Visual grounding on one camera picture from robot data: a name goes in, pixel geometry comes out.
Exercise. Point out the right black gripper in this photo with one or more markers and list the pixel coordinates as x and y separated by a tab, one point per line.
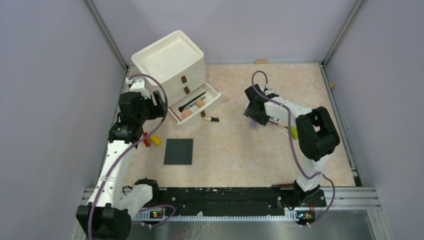
249	113

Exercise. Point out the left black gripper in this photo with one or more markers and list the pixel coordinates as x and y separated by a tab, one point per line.
158	110

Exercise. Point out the purple eyelash curler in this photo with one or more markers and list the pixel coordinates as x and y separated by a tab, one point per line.
253	124

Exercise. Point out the black makeup brush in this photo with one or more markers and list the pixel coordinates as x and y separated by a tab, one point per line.
181	108

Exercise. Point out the round peach powder puff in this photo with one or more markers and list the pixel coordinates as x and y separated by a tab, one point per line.
186	113

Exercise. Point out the white bottom drawer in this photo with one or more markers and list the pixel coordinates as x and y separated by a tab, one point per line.
212	100

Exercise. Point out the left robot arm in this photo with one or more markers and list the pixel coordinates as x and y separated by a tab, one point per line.
108	213

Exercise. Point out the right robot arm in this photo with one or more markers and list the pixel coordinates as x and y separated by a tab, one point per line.
313	128

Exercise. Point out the white eyeliner pencil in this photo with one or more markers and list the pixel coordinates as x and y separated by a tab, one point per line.
281	130

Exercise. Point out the yellow toy block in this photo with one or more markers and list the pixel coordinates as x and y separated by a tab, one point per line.
156	140

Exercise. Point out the red owl toy block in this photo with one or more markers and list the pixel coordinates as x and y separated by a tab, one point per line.
147	140

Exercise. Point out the green blue toy brick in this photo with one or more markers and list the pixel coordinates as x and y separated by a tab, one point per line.
294	133

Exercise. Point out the dark grey studded baseplate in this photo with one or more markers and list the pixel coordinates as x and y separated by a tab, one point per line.
179	151

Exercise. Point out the white drawer organizer cabinet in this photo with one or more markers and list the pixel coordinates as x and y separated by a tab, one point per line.
176	62

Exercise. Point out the wooden block at wall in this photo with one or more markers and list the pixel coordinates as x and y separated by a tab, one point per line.
261	62

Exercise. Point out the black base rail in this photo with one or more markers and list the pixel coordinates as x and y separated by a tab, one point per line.
235	201

